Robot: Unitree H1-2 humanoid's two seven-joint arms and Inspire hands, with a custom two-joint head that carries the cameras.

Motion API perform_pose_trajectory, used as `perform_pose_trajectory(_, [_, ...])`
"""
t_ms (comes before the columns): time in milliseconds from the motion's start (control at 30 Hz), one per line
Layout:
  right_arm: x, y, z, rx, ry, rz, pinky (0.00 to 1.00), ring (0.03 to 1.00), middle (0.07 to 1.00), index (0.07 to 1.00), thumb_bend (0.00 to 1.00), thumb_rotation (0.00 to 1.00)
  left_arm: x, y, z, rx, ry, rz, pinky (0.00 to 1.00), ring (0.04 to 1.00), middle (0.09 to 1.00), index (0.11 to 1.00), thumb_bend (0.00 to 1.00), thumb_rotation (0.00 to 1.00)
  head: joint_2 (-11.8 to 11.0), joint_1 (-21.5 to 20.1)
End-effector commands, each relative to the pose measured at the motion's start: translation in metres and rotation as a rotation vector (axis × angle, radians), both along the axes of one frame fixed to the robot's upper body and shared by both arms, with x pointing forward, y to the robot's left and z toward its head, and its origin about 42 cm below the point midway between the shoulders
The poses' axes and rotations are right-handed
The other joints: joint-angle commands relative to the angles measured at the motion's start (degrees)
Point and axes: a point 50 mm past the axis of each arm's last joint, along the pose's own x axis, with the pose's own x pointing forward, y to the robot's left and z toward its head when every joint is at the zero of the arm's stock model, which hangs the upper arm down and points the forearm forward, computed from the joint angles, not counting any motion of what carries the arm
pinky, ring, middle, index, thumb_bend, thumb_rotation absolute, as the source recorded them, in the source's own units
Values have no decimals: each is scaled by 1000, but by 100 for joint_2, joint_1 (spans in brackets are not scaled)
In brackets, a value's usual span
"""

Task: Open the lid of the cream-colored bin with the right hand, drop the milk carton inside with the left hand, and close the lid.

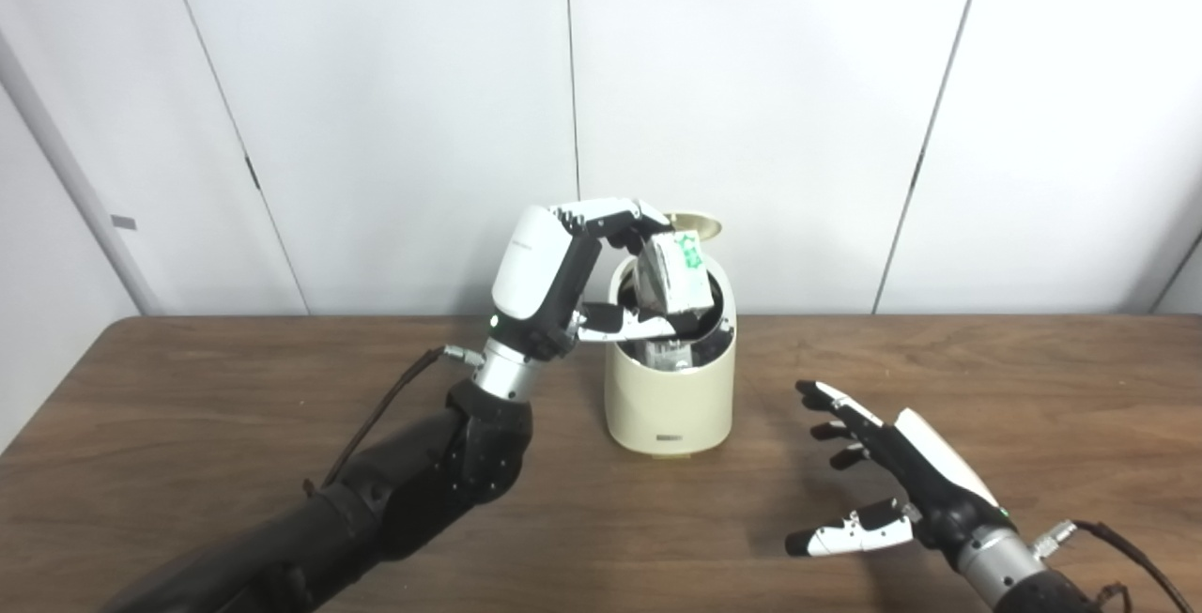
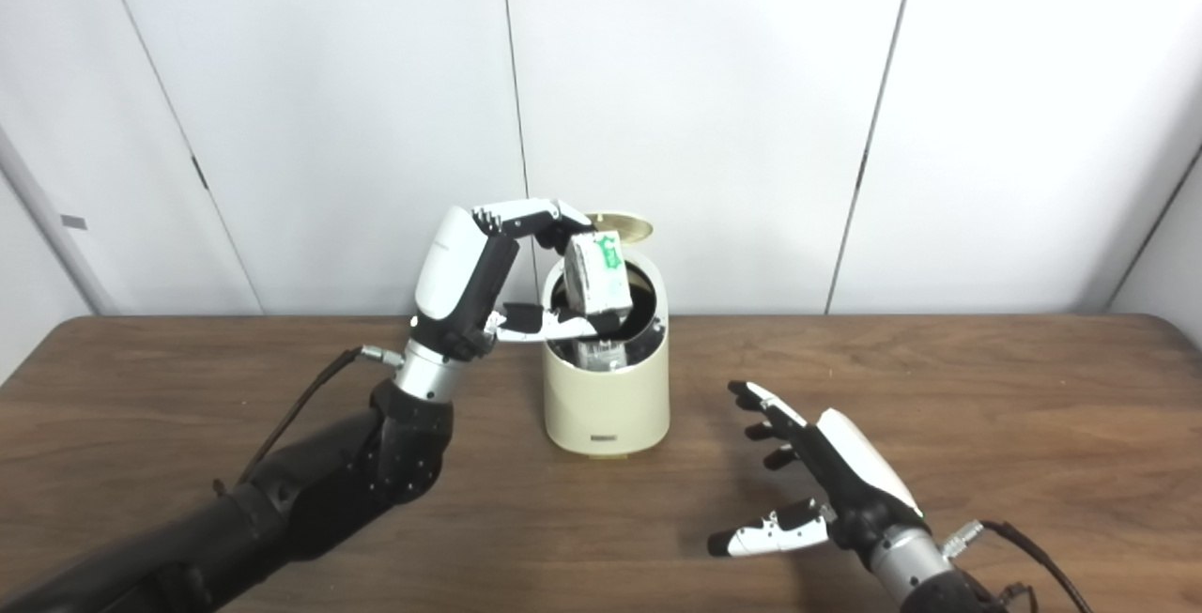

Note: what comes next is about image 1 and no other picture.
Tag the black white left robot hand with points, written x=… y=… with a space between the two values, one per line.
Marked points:
x=531 y=266

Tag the green white milk carton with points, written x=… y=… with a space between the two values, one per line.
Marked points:
x=681 y=275

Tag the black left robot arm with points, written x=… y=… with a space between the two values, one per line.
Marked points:
x=413 y=491

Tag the cream-colored bin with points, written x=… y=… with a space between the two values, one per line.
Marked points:
x=671 y=406

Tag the small grey wall label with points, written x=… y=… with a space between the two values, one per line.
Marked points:
x=124 y=222

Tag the black bin liner bag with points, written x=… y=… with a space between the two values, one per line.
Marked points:
x=718 y=345

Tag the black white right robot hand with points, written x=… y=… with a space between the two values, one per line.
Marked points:
x=930 y=482

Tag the round cream bin lid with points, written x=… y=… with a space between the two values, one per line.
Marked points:
x=700 y=222

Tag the black wall panel hinge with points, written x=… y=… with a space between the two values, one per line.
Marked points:
x=252 y=172

